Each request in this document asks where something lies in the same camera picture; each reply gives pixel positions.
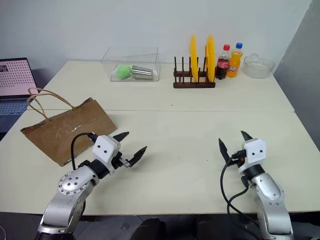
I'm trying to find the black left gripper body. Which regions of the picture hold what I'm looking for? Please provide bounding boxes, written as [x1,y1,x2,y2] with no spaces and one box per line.
[110,149,133,171]

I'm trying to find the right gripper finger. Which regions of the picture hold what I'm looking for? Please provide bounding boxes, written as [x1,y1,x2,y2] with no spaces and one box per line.
[240,130,254,145]
[218,137,230,165]

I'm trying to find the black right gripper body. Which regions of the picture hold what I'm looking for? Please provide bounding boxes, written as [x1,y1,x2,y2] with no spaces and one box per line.
[226,149,248,168]

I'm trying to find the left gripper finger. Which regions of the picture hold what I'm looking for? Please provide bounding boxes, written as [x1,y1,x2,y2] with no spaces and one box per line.
[128,146,148,168]
[112,131,130,143]

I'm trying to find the brown paper bag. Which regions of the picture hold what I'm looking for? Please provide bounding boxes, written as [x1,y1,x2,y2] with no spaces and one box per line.
[19,87,118,168]

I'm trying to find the green fuzzy ball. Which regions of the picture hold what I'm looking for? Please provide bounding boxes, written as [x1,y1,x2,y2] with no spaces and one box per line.
[115,64,134,81]

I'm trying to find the silver metal cup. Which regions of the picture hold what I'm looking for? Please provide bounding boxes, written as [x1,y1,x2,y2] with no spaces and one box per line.
[130,64,155,81]

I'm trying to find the clear glass bowl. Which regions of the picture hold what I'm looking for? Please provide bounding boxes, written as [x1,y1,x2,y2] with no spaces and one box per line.
[243,52,276,80]

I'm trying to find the dark rounded shape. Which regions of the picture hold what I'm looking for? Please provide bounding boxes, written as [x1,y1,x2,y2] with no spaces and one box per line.
[129,217,167,240]

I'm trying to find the dark wooden plate rack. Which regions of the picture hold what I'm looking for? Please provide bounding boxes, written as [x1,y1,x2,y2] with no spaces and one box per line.
[172,55,217,90]

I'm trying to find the orange soda bottle blue cap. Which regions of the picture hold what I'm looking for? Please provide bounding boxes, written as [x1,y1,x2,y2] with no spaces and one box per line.
[226,42,244,79]

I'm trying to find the cola bottle red cap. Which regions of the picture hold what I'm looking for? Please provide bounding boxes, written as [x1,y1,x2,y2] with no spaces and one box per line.
[214,44,231,81]

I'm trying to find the clear plastic box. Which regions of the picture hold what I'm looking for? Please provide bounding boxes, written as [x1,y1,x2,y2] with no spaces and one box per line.
[100,46,161,83]

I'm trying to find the yellow plate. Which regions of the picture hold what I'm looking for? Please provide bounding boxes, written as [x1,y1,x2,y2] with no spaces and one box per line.
[189,34,201,84]
[204,34,217,83]

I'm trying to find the open laptop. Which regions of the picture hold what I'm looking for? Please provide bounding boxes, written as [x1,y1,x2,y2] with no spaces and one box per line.
[0,57,41,134]

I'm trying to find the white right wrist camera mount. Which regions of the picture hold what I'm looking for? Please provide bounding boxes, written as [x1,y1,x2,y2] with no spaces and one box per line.
[237,138,268,175]

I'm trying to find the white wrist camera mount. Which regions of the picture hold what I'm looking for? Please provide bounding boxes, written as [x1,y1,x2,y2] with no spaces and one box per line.
[91,135,122,174]
[237,138,268,175]

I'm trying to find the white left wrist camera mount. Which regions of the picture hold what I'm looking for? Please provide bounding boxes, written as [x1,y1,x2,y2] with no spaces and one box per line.
[91,135,122,174]

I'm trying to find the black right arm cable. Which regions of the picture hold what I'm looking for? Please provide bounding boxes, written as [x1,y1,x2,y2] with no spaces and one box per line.
[219,151,264,240]

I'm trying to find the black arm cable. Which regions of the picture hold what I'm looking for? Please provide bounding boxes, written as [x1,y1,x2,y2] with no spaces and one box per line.
[219,151,264,240]
[70,132,99,171]

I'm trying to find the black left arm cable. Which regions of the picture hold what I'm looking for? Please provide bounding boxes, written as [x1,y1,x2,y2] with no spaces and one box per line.
[70,132,99,171]

